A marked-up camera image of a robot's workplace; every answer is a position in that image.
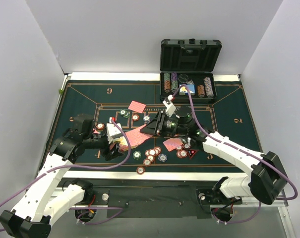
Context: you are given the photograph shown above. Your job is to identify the red playing card deck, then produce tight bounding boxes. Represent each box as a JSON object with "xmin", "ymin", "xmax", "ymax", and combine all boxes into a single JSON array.
[{"xmin": 120, "ymin": 125, "xmax": 152, "ymax": 151}]

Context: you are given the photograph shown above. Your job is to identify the green poker chip stack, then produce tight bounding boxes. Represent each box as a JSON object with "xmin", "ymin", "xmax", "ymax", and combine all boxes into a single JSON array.
[{"xmin": 133, "ymin": 151, "xmax": 142, "ymax": 160}]

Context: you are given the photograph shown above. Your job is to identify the red poker chip stack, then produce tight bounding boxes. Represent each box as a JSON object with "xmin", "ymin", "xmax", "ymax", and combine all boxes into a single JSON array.
[{"xmin": 143, "ymin": 146, "xmax": 162, "ymax": 167}]

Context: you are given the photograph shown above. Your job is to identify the blue poker chip stack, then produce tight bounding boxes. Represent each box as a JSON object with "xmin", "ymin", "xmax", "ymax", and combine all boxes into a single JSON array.
[{"xmin": 157, "ymin": 154, "xmax": 167, "ymax": 162}]

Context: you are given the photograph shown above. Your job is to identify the moved red chip group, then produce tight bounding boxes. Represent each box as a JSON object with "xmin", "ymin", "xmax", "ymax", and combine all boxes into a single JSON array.
[{"xmin": 176, "ymin": 143, "xmax": 190, "ymax": 158}]

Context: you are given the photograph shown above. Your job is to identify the green chips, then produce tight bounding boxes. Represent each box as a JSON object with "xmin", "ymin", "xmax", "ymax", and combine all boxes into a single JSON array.
[{"xmin": 120, "ymin": 110, "xmax": 130, "ymax": 118}]

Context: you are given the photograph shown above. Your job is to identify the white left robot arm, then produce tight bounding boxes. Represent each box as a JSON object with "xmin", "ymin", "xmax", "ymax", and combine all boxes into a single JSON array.
[{"xmin": 0, "ymin": 114, "xmax": 127, "ymax": 238}]

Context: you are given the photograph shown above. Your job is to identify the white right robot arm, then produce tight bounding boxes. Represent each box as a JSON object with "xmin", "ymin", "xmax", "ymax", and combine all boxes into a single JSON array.
[{"xmin": 141, "ymin": 106, "xmax": 287, "ymax": 205}]

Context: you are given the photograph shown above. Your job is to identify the green orange chip row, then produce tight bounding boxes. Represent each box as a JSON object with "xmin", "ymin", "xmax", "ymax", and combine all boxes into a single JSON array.
[{"xmin": 164, "ymin": 72, "xmax": 171, "ymax": 93}]

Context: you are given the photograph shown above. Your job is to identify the black dealer button in case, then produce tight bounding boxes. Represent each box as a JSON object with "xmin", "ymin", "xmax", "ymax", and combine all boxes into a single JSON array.
[{"xmin": 179, "ymin": 73, "xmax": 189, "ymax": 84}]

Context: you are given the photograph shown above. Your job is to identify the orange chip row in case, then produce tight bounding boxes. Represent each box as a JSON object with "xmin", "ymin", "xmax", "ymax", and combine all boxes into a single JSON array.
[{"xmin": 197, "ymin": 85, "xmax": 205, "ymax": 98}]

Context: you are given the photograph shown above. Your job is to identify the purple chip row in case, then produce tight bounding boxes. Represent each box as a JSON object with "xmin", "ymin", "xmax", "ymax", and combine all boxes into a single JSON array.
[{"xmin": 203, "ymin": 77, "xmax": 214, "ymax": 98}]

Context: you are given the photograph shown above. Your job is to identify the black poker chip case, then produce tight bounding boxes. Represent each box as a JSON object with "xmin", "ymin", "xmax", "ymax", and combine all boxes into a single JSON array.
[{"xmin": 160, "ymin": 38, "xmax": 222, "ymax": 104}]

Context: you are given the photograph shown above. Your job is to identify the dark green poker table mat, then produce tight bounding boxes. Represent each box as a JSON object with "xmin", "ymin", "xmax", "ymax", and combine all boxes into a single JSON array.
[{"xmin": 47, "ymin": 80, "xmax": 262, "ymax": 173}]

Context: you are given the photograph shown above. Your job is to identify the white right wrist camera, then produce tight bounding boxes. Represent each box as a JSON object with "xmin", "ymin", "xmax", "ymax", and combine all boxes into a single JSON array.
[{"xmin": 163, "ymin": 95, "xmax": 176, "ymax": 118}]

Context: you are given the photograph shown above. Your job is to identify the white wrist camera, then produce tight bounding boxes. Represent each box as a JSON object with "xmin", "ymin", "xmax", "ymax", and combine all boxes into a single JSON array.
[
  {"xmin": 163, "ymin": 95, "xmax": 176, "ymax": 118},
  {"xmin": 106, "ymin": 123, "xmax": 122, "ymax": 144}
]

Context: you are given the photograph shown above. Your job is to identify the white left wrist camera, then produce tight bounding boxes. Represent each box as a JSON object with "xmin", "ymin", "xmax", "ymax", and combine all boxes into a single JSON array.
[{"xmin": 106, "ymin": 123, "xmax": 122, "ymax": 144}]

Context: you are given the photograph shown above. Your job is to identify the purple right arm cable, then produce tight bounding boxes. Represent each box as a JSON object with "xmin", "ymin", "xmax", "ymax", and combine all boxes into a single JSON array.
[{"xmin": 168, "ymin": 84, "xmax": 299, "ymax": 225}]

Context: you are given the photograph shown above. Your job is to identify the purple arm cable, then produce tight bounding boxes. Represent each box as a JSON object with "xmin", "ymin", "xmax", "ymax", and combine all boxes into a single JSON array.
[
  {"xmin": 168, "ymin": 84, "xmax": 299, "ymax": 225},
  {"xmin": 0, "ymin": 119, "xmax": 130, "ymax": 233}
]

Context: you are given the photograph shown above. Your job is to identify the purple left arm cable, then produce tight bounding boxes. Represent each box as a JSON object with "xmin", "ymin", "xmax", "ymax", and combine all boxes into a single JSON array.
[{"xmin": 0, "ymin": 119, "xmax": 130, "ymax": 233}]

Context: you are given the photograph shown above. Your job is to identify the aluminium front rail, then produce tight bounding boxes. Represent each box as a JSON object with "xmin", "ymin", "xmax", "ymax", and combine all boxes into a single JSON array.
[{"xmin": 20, "ymin": 184, "xmax": 289, "ymax": 208}]

